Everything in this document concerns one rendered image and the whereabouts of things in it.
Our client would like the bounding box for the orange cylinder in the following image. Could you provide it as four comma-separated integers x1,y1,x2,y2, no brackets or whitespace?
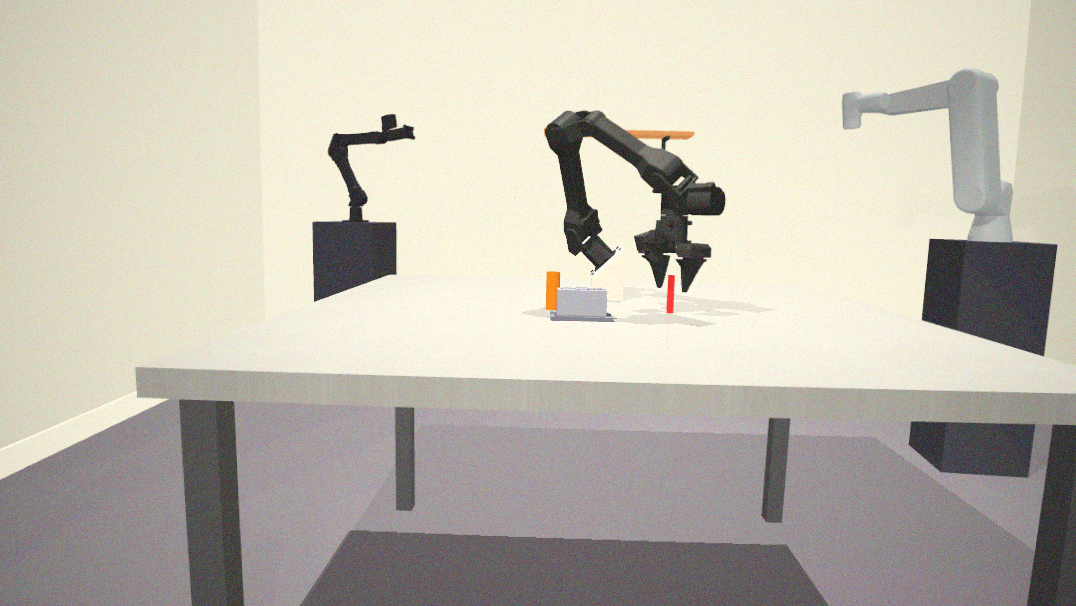
546,271,560,310

